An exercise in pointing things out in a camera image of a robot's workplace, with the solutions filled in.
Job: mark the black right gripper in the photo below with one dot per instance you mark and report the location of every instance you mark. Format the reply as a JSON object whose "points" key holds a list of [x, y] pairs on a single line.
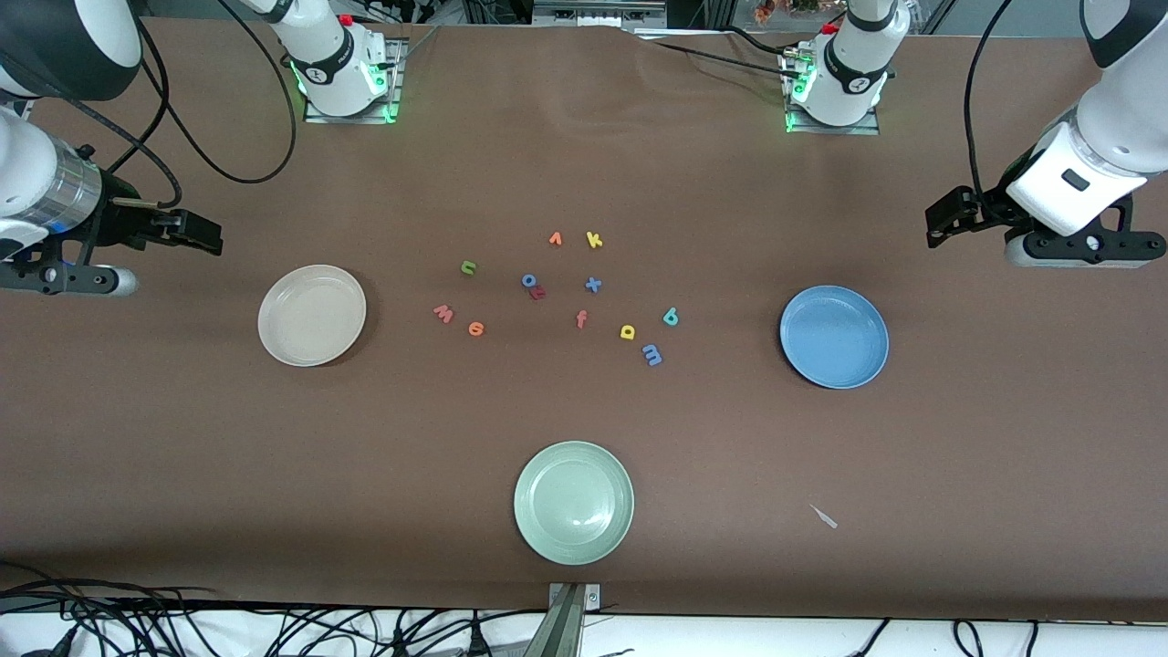
{"points": [[119, 222]]}

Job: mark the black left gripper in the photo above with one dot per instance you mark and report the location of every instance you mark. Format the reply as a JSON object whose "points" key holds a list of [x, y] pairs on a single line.
{"points": [[989, 206]]}

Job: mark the pink foam letter w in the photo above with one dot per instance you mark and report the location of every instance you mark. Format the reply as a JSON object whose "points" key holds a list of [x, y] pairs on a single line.
{"points": [[443, 314]]}

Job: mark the blue foam letter m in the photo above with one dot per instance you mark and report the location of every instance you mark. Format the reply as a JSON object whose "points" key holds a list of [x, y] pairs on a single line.
{"points": [[651, 354]]}

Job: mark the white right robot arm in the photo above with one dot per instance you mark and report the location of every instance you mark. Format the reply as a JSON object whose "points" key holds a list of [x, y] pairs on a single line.
{"points": [[36, 173]]}

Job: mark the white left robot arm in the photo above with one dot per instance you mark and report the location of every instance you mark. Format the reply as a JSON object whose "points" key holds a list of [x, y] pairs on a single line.
{"points": [[1113, 128]]}

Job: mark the beige brown round plate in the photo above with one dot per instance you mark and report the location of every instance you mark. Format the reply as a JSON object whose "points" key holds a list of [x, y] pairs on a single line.
{"points": [[312, 316]]}

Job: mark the blue round plate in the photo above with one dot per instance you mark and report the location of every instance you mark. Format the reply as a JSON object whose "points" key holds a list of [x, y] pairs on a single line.
{"points": [[834, 337]]}

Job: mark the brown table cover sheet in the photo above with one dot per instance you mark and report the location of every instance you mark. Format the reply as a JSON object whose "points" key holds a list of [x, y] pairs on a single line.
{"points": [[182, 456]]}

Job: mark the orange brown background object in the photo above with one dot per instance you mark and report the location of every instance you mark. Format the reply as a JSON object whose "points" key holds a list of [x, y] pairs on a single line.
{"points": [[764, 9]]}

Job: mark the small white paper scrap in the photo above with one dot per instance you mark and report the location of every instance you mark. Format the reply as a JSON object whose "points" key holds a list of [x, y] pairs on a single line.
{"points": [[824, 516]]}

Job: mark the pale green round plate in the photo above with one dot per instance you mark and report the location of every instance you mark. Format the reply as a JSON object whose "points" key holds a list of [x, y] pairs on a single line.
{"points": [[574, 503]]}

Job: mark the grey metal bar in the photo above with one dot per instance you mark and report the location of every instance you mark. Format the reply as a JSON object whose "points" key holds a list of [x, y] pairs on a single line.
{"points": [[558, 630]]}

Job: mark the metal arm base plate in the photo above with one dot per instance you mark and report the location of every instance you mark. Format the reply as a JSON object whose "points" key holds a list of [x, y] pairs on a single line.
{"points": [[319, 119], [867, 130]]}

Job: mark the grey metal background frame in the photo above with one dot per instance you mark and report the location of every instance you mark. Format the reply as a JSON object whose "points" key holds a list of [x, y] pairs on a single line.
{"points": [[598, 11]]}

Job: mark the grey metal table bracket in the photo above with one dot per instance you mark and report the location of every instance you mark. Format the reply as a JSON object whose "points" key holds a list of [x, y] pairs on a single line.
{"points": [[589, 595]]}

